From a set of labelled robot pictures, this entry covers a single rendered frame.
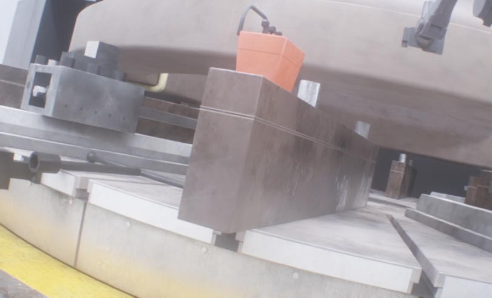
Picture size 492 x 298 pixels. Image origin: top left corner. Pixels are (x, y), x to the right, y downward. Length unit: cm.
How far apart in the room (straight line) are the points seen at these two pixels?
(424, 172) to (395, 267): 672
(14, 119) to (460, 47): 176
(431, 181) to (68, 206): 676
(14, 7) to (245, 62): 410
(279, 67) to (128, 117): 120
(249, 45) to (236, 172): 35
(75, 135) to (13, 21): 302
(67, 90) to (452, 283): 165
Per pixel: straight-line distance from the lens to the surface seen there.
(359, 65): 202
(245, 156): 129
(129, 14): 272
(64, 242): 192
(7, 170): 195
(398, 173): 562
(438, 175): 820
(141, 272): 169
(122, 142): 261
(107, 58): 257
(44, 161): 181
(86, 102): 239
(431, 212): 310
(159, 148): 274
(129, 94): 250
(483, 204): 361
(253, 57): 145
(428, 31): 166
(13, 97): 348
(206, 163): 133
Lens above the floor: 52
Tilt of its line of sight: level
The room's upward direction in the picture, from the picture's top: 12 degrees clockwise
